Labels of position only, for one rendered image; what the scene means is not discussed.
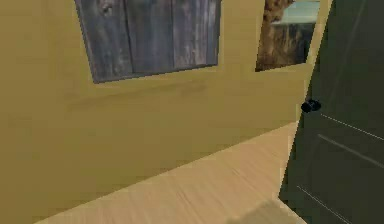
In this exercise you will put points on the black round door knob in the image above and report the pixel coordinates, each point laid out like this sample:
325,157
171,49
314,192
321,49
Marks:
310,106

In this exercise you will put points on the dark green room door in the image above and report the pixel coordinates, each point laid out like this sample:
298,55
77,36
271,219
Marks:
346,133

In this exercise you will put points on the grey wood plank wall picture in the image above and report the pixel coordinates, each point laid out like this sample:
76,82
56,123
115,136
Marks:
150,36

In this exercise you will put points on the brown landscape wall picture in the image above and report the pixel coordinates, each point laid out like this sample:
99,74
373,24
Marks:
283,40

